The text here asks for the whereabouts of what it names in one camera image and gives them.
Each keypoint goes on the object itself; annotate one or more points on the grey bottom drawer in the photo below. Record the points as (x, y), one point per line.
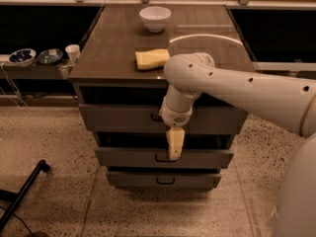
(163, 180)

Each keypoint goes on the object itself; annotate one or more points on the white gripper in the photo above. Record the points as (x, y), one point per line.
(175, 117)

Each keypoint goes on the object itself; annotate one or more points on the blue patterned bowl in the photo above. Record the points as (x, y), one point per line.
(23, 57)

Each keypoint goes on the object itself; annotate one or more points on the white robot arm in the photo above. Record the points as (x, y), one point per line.
(284, 101)

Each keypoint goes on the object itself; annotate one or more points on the white bowl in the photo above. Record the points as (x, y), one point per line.
(155, 18)

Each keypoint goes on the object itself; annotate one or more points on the grey blue bowl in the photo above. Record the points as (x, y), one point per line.
(50, 57)

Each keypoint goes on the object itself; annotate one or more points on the grey drawer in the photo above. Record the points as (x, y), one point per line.
(145, 119)
(157, 158)
(163, 180)

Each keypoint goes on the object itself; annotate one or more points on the grey drawer cabinet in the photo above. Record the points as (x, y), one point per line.
(107, 74)

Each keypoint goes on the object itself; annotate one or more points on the grey top drawer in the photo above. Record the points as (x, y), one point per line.
(145, 119)

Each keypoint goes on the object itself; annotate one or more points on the grey middle drawer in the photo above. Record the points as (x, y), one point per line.
(157, 158)

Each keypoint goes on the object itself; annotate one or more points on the black chair leg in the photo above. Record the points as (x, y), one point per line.
(14, 199)

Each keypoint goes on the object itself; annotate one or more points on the low grey shelf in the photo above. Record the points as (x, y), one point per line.
(35, 70)

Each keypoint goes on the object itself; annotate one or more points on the white paper cup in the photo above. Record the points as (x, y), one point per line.
(73, 51)

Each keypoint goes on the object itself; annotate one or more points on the yellow sponge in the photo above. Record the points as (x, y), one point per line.
(147, 60)

